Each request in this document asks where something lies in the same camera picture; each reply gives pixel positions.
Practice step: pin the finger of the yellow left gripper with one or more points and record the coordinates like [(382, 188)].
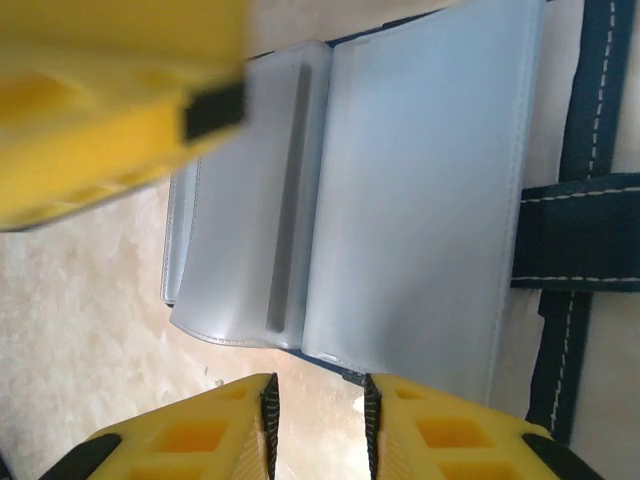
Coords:
[(100, 100)]

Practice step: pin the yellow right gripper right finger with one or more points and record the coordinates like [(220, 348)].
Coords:
[(450, 440)]

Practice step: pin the blue leather card holder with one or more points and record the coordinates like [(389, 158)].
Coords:
[(400, 200)]

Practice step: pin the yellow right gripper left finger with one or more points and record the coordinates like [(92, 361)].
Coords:
[(195, 440)]

